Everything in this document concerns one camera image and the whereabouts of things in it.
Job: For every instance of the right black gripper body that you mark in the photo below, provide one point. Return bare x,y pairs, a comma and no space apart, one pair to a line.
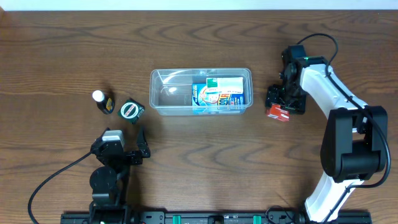
285,98

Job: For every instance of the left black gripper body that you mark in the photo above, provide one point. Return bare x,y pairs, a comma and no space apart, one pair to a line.
123,154

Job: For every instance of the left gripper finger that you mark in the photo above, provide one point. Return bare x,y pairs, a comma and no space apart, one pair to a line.
141,140
99,140

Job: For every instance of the red medicine box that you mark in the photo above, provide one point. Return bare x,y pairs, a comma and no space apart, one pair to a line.
276,112

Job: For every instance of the white green medicine box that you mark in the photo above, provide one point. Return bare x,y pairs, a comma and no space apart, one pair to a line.
232,85

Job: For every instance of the blue cooling patch box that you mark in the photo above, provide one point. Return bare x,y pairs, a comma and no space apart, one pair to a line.
205,103

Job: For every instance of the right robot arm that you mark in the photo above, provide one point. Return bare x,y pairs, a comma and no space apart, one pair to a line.
354,153

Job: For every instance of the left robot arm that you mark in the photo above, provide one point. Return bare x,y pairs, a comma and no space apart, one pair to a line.
109,182

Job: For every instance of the clear plastic container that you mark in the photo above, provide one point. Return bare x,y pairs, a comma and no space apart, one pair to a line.
171,89

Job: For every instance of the green Zam-Buk ointment box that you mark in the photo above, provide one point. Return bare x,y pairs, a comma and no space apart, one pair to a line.
131,111

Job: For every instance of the dark syrup bottle white cap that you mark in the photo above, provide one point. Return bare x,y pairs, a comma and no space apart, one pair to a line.
104,103

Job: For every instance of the black mounting rail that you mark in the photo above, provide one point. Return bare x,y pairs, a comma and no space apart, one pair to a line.
272,216

